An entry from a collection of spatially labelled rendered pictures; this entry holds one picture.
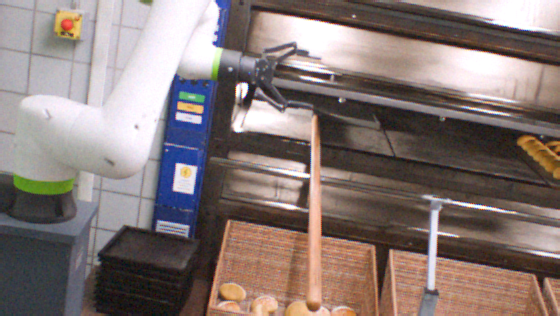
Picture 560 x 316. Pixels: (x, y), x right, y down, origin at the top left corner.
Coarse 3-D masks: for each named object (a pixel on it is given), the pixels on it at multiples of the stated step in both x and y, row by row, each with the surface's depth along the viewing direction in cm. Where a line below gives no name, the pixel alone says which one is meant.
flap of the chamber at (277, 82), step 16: (288, 80) 246; (336, 96) 246; (352, 96) 246; (368, 96) 246; (432, 112) 246; (448, 112) 246; (464, 112) 246; (512, 128) 247; (528, 128) 246; (544, 128) 246
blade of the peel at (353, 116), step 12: (288, 108) 313; (300, 108) 313; (312, 108) 329; (324, 108) 335; (336, 108) 340; (348, 108) 345; (336, 120) 313; (348, 120) 313; (360, 120) 313; (372, 120) 328
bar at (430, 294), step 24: (240, 168) 230; (264, 168) 230; (384, 192) 230; (408, 192) 231; (432, 216) 229; (504, 216) 231; (528, 216) 231; (432, 240) 225; (432, 264) 221; (432, 288) 217; (432, 312) 216
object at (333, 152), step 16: (240, 128) 271; (256, 144) 267; (272, 144) 267; (288, 144) 266; (304, 144) 266; (320, 144) 269; (352, 160) 267; (368, 160) 267; (384, 160) 266; (400, 160) 267; (432, 176) 267; (448, 176) 267; (464, 176) 267; (480, 176) 266; (496, 176) 270; (528, 192) 267; (544, 192) 267
